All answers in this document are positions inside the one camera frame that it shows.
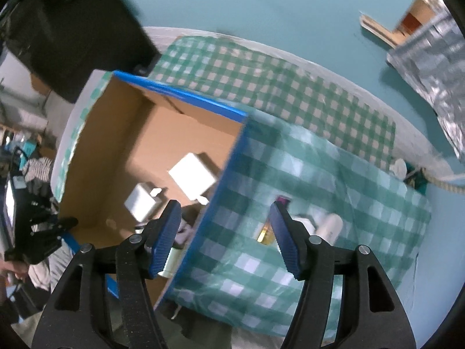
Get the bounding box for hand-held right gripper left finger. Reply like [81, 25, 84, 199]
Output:
[32, 200, 182, 349]

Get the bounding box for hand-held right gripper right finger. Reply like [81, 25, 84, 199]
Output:
[269, 201, 417, 349]

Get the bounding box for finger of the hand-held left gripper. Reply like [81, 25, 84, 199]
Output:
[54, 217, 79, 234]

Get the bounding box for white charger adapter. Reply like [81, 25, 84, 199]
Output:
[124, 183, 163, 223]

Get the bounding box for white plastic bottle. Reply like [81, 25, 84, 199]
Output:
[315, 213, 344, 243]

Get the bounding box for white rectangular box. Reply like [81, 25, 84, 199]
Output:
[168, 152, 223, 201]

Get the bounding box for cardboard box blue rim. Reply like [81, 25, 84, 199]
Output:
[57, 70, 250, 310]

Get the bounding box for person's left hand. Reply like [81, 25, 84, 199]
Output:
[0, 259, 30, 281]

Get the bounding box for striped grey white cloth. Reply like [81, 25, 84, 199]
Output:
[24, 157, 56, 190]

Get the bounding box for green checkered plastic tablecloth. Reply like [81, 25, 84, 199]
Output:
[54, 72, 434, 339]

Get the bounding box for crumpled white tissue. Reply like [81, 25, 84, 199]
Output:
[390, 158, 408, 179]

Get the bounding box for small-check green beige cloth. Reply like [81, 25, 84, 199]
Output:
[148, 35, 397, 172]

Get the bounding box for silver foil bag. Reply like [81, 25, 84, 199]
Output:
[386, 10, 465, 161]

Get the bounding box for brown cardboard pieces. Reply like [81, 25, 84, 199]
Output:
[359, 0, 448, 49]

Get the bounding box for thick beige rope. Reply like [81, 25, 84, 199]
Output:
[421, 166, 465, 190]

